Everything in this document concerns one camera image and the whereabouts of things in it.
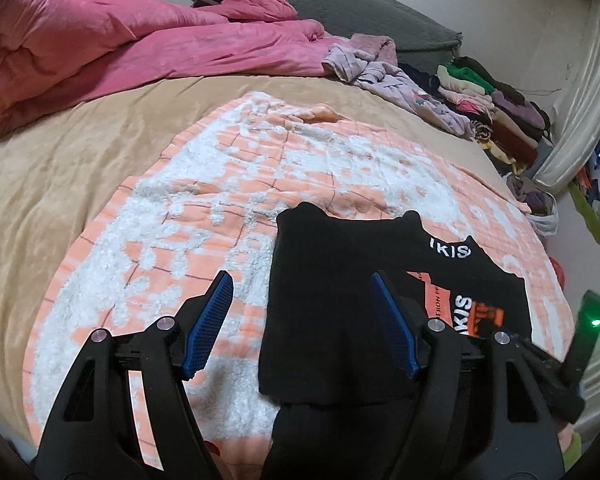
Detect green window ledge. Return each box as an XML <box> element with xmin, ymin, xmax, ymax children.
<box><xmin>567</xmin><ymin>180</ymin><xmax>600</xmax><ymax>273</ymax></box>

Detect orange white fleece blanket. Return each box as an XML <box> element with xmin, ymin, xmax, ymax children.
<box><xmin>22</xmin><ymin>91</ymin><xmax>581</xmax><ymax>480</ymax></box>

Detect white curtain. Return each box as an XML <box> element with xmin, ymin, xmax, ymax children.
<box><xmin>531</xmin><ymin>0</ymin><xmax>600</xmax><ymax>192</ymax></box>

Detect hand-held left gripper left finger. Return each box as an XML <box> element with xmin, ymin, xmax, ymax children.
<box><xmin>34</xmin><ymin>270</ymin><xmax>236</xmax><ymax>480</ymax></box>

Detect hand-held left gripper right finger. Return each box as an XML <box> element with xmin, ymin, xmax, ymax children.
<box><xmin>370</xmin><ymin>271</ymin><xmax>566</xmax><ymax>480</ymax></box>

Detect person's right forearm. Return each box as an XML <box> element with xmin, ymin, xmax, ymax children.
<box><xmin>555</xmin><ymin>422</ymin><xmax>584</xmax><ymax>468</ymax></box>

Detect black printed shirt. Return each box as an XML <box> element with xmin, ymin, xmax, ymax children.
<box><xmin>257</xmin><ymin>201</ymin><xmax>533</xmax><ymax>480</ymax></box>

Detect pink duvet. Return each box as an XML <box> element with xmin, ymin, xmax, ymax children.
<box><xmin>0</xmin><ymin>0</ymin><xmax>353</xmax><ymax>136</ymax></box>

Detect lilac striped shirt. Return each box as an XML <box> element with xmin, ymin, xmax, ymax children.
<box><xmin>322</xmin><ymin>43</ymin><xmax>383</xmax><ymax>84</ymax></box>

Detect dark navy garment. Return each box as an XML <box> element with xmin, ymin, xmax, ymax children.
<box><xmin>397</xmin><ymin>62</ymin><xmax>442</xmax><ymax>97</ymax></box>

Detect lilac printed garment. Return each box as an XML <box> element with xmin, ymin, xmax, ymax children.
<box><xmin>355</xmin><ymin>61</ymin><xmax>475</xmax><ymax>137</ymax></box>

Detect red bag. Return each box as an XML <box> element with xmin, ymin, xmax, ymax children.
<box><xmin>549</xmin><ymin>257</ymin><xmax>569</xmax><ymax>292</ymax></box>

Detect mauve fuzzy garment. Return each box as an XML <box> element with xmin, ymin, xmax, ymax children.
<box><xmin>350</xmin><ymin>33</ymin><xmax>399</xmax><ymax>65</ymax></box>

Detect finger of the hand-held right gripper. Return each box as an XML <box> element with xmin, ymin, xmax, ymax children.
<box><xmin>517</xmin><ymin>336</ymin><xmax>587</xmax><ymax>426</ymax></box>

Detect white plastic bag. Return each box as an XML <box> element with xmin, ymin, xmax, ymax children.
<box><xmin>504</xmin><ymin>172</ymin><xmax>561</xmax><ymax>237</ymax></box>

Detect stack of folded clothes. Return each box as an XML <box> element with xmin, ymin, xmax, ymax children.
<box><xmin>437</xmin><ymin>56</ymin><xmax>554</xmax><ymax>177</ymax></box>

